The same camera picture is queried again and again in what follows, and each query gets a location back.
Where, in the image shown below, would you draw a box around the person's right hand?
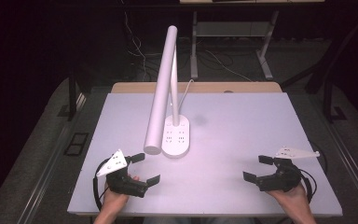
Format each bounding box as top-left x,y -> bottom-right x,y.
266,182 -> 310,213

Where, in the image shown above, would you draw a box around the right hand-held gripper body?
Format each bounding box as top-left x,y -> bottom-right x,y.
255,146 -> 321,193

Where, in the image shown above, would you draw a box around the person's left hand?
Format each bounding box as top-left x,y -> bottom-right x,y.
102,175 -> 140,214

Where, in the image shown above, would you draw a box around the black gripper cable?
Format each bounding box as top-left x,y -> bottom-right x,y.
297,141 -> 329,203
92,157 -> 111,213

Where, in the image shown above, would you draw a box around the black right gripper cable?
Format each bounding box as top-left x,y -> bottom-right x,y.
297,141 -> 329,203

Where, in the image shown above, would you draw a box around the thin white hanging wires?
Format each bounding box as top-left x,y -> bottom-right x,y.
119,0 -> 149,82

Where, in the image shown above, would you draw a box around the metal floor rail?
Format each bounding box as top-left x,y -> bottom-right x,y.
14,92 -> 87,224
310,96 -> 358,216

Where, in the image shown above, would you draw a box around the grey metal desk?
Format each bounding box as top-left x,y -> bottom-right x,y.
180,0 -> 325,81

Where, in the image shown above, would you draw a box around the white table board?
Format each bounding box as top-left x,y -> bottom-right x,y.
67,91 -> 343,217

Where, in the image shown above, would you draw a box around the white floor cable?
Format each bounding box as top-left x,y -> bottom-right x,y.
204,49 -> 254,83

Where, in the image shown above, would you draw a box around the black metal stand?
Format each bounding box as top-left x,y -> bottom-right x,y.
66,70 -> 79,122
280,15 -> 358,124

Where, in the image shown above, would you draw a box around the white lamp power cable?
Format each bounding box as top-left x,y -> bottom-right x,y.
177,78 -> 196,118

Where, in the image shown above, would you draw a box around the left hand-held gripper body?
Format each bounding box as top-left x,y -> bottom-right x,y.
95,148 -> 149,199

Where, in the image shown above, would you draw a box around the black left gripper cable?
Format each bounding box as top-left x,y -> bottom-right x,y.
92,157 -> 111,213

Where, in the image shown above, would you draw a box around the white desk lamp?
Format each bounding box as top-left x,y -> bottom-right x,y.
143,25 -> 191,159

